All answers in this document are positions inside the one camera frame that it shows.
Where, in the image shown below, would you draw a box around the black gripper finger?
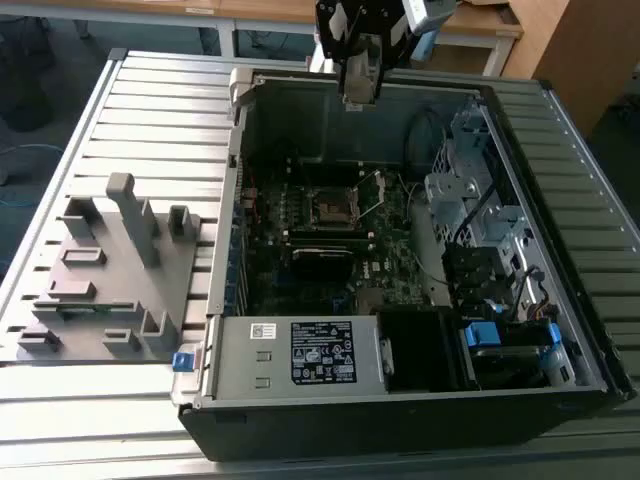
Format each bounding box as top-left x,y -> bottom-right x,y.
315,0 -> 352,104
375,0 -> 416,99

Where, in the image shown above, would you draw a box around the metal locking lever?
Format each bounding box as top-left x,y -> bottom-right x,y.
357,196 -> 385,226

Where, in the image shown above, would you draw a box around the silver metal drive cage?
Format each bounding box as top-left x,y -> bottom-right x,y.
423,94 -> 541,311

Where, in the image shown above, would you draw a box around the wooden cabinet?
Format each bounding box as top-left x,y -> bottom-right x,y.
502,0 -> 640,139

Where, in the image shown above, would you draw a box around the green motherboard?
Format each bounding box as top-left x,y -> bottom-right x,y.
232,164 -> 451,319

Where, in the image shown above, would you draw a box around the black graphics card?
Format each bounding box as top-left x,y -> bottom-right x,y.
288,244 -> 357,301

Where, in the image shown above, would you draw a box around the blue disk carrier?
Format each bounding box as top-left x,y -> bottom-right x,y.
462,321 -> 504,349
542,322 -> 566,374

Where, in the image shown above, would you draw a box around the black office chair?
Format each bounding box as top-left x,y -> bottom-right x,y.
0,14 -> 57,134

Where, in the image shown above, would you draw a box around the grey parts rack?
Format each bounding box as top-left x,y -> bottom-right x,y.
17,172 -> 204,362

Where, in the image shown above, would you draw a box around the grey power supply unit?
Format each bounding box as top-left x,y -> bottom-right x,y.
212,314 -> 392,401

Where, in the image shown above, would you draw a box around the black hard disk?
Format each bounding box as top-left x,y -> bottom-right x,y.
469,344 -> 547,391

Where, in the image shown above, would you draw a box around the green RAM stick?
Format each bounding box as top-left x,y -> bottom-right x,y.
55,304 -> 112,317

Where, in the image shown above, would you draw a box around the black PC case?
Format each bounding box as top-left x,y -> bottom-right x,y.
169,67 -> 637,464

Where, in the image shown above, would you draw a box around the wooden desk white frame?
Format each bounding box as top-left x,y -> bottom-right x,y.
442,4 -> 525,77
0,0 -> 319,59

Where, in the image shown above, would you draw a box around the black looped cable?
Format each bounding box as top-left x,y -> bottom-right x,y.
405,105 -> 447,179

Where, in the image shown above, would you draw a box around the grey case handle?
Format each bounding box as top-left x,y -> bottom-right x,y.
227,67 -> 259,124

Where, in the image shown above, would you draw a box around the black drive cable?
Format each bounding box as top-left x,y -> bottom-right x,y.
452,182 -> 499,246

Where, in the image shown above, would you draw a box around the black plastic drive bracket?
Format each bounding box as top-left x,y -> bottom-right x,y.
442,244 -> 511,304

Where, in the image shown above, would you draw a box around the yellow red power wires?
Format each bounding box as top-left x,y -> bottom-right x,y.
527,292 -> 557,321

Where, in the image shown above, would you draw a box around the blue cable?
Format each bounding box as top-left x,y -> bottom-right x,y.
0,142 -> 66,209

